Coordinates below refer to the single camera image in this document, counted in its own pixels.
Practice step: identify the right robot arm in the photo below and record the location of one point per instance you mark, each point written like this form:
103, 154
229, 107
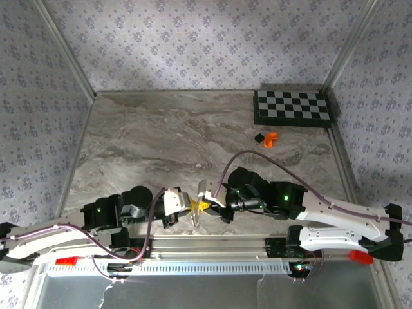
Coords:
338, 212

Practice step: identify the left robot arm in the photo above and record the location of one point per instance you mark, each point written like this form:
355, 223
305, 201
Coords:
48, 244

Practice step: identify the small black block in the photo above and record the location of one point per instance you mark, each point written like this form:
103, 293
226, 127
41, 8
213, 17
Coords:
258, 138

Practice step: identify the orange plastic piece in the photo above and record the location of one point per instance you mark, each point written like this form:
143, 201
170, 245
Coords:
270, 139

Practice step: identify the shiny metal sheet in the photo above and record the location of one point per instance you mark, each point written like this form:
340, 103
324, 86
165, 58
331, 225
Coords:
206, 293

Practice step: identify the red toy brick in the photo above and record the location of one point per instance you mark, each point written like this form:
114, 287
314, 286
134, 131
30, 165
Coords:
67, 259
362, 256

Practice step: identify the small circuit board with lights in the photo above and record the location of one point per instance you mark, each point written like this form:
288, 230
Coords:
301, 267

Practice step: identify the black grey chessboard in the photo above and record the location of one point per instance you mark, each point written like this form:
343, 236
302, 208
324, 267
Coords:
293, 106

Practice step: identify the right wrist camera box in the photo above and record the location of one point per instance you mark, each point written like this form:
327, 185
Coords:
209, 190

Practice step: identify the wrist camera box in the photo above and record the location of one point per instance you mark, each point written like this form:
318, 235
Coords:
174, 199
209, 190

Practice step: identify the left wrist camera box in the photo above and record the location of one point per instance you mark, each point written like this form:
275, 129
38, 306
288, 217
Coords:
174, 199

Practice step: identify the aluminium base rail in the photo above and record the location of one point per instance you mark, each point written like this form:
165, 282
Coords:
209, 248

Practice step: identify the aluminium table edge rail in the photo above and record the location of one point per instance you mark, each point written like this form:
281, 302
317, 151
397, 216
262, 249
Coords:
78, 138
177, 92

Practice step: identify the aluminium corner post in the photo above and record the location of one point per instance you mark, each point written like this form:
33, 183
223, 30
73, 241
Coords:
350, 45
66, 48

